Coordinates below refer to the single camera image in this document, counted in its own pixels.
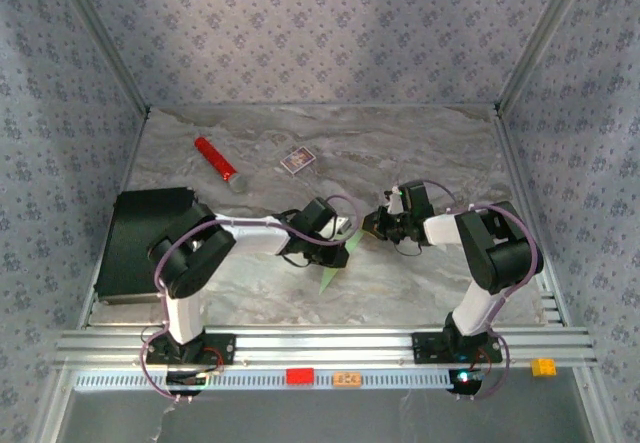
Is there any light green paper sheet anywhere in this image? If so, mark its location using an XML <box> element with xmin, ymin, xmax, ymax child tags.
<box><xmin>317</xmin><ymin>230</ymin><xmax>364</xmax><ymax>295</ymax></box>

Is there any aluminium frame post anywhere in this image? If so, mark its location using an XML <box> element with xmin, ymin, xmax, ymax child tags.
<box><xmin>493</xmin><ymin>0</ymin><xmax>597</xmax><ymax>117</ymax></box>

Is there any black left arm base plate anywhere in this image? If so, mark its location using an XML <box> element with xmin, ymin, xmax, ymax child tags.
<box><xmin>144</xmin><ymin>333</ymin><xmax>237</xmax><ymax>366</ymax></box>

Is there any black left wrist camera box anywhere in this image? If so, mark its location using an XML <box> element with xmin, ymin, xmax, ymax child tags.
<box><xmin>292</xmin><ymin>196</ymin><xmax>351</xmax><ymax>239</ymax></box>

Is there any red tube with grey cap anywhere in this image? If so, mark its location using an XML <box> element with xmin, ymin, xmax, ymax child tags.
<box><xmin>193</xmin><ymin>136</ymin><xmax>250</xmax><ymax>195</ymax></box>

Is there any yellow toy brick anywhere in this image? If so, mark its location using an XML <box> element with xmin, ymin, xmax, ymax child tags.
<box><xmin>530</xmin><ymin>357</ymin><xmax>558</xmax><ymax>378</ymax></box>

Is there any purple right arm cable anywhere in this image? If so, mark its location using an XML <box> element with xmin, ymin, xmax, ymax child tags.
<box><xmin>407</xmin><ymin>178</ymin><xmax>545</xmax><ymax>402</ymax></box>

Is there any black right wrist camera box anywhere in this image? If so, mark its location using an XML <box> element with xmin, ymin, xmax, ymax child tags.
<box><xmin>384</xmin><ymin>180</ymin><xmax>435</xmax><ymax>222</ymax></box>

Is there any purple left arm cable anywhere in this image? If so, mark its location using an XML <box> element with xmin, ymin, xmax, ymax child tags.
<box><xmin>139</xmin><ymin>193</ymin><xmax>361</xmax><ymax>404</ymax></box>

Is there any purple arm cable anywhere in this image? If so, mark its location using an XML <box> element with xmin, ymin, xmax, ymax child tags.
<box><xmin>139</xmin><ymin>193</ymin><xmax>361</xmax><ymax>404</ymax></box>
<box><xmin>407</xmin><ymin>178</ymin><xmax>545</xmax><ymax>402</ymax></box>

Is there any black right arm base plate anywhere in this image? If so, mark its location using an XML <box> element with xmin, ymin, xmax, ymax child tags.
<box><xmin>410</xmin><ymin>331</ymin><xmax>504</xmax><ymax>365</ymax></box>

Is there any small purple card box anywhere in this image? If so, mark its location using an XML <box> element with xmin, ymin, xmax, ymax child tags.
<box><xmin>279</xmin><ymin>145</ymin><xmax>317</xmax><ymax>175</ymax></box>

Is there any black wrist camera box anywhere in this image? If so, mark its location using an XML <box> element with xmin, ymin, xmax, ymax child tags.
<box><xmin>292</xmin><ymin>196</ymin><xmax>351</xmax><ymax>239</ymax></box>
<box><xmin>384</xmin><ymin>180</ymin><xmax>435</xmax><ymax>222</ymax></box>

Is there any slotted grey cable duct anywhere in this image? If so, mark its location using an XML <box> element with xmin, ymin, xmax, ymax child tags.
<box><xmin>73</xmin><ymin>370</ymin><xmax>454</xmax><ymax>392</ymax></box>

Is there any aluminium mounting rail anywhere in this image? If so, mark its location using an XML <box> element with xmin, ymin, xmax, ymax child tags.
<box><xmin>49</xmin><ymin>326</ymin><xmax>599</xmax><ymax>370</ymax></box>

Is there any red block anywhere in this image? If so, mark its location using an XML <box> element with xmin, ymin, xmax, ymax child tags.
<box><xmin>285</xmin><ymin>367</ymin><xmax>316</xmax><ymax>387</ymax></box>

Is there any black case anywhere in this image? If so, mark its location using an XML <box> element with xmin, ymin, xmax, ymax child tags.
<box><xmin>94</xmin><ymin>186</ymin><xmax>201</xmax><ymax>305</ymax></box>

